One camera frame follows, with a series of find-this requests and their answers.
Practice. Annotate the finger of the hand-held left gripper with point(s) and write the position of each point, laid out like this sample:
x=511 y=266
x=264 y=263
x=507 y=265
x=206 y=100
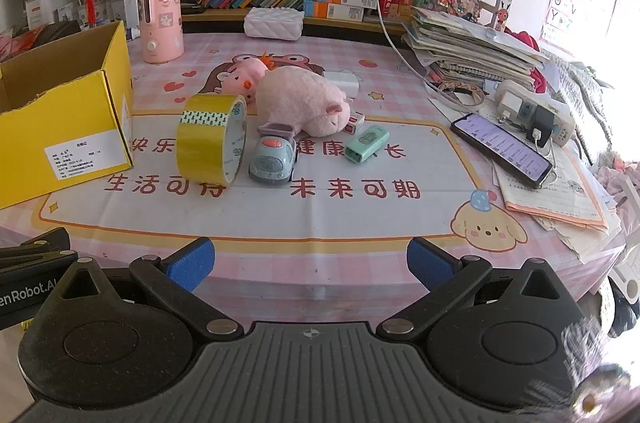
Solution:
x=45 y=240

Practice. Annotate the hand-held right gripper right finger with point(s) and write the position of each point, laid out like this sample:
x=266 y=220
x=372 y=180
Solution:
x=427 y=262

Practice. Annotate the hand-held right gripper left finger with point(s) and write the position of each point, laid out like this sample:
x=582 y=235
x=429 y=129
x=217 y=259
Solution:
x=192 y=260

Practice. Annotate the yellow sponge block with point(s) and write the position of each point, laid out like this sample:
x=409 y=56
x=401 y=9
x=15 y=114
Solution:
x=200 y=145

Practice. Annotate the yellow cardboard box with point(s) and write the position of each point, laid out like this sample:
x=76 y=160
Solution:
x=75 y=118

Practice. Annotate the grey toy car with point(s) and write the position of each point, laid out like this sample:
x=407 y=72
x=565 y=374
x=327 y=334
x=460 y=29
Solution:
x=270 y=160

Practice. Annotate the small teal plastic toy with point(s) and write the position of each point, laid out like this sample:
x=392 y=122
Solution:
x=362 y=144

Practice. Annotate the small white red eraser box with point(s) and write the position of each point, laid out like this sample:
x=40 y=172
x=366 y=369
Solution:
x=354 y=123

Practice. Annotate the small pink plush pig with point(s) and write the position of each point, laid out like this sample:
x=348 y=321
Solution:
x=242 y=75

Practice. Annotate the large pink plush pig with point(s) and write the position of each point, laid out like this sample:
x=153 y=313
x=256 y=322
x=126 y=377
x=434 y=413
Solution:
x=300 y=98

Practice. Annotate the black smartphone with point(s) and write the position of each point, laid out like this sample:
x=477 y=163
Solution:
x=500 y=149

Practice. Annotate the stack of paper worksheets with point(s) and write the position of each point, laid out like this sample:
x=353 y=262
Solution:
x=565 y=198

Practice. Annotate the white plug adapter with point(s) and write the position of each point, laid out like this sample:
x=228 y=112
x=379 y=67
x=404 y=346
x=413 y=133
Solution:
x=512 y=105

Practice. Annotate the black plug adapter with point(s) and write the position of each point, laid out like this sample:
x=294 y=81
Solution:
x=542 y=123

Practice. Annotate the white power strip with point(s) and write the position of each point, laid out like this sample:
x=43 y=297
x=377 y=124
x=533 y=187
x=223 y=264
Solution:
x=565 y=118

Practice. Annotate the white charger adapter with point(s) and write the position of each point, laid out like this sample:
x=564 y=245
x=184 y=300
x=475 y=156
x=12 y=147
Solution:
x=345 y=80

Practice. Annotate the stack of notebooks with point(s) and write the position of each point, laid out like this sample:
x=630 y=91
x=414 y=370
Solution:
x=465 y=48

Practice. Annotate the grey knitted cloth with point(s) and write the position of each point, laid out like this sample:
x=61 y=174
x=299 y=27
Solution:
x=590 y=103

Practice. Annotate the white red card box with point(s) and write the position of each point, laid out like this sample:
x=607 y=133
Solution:
x=36 y=13

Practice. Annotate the pink cylindrical container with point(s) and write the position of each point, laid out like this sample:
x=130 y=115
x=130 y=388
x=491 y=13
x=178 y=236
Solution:
x=160 y=23

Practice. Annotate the white quilted pouch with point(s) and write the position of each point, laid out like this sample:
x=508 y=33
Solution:
x=272 y=23

